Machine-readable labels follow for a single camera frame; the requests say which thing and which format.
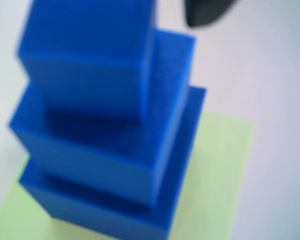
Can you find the green paper square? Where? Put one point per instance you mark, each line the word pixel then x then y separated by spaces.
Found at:
pixel 215 175

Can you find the tiny blue cube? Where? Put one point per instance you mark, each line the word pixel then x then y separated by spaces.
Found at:
pixel 90 62

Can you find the large blue cube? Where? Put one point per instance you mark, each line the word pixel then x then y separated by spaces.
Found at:
pixel 185 162

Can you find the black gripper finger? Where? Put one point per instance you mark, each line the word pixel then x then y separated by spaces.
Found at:
pixel 205 11

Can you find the small blue cube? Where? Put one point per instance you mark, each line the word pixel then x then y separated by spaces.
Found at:
pixel 115 155

